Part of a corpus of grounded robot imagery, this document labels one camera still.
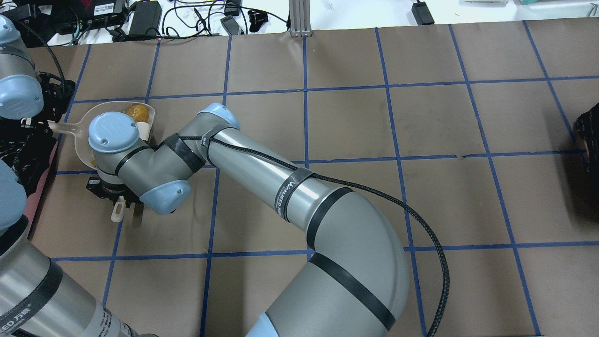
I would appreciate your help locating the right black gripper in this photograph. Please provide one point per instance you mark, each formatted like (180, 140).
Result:
(111, 191)

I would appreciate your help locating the white dustpan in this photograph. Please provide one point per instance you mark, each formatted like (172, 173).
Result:
(105, 129)

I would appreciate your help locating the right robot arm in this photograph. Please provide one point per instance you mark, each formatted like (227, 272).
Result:
(356, 282)

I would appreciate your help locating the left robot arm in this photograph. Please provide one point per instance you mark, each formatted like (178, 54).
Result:
(37, 298)

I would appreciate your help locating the black power adapter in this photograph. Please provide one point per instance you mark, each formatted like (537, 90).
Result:
(146, 17)

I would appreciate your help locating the aluminium frame post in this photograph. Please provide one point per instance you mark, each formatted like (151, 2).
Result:
(299, 18)

